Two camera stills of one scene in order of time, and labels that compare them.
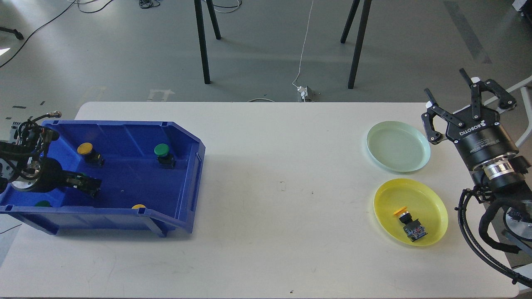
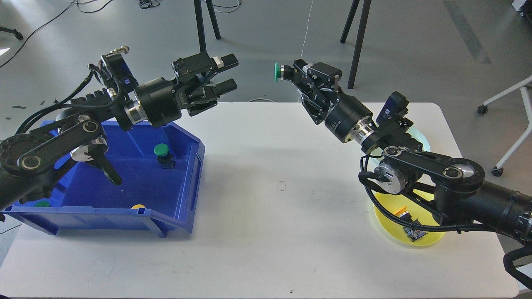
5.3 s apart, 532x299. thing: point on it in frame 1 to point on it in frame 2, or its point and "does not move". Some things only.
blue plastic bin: [151, 172] does not move
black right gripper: [480, 141] to [323, 101]
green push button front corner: [43, 203] does not move
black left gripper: [52, 178] to [161, 100]
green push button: [167, 160] does not move
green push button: [90, 185] to [283, 72]
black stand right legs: [366, 12] does not move
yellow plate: [422, 201] does not move
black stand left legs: [199, 15] does not move
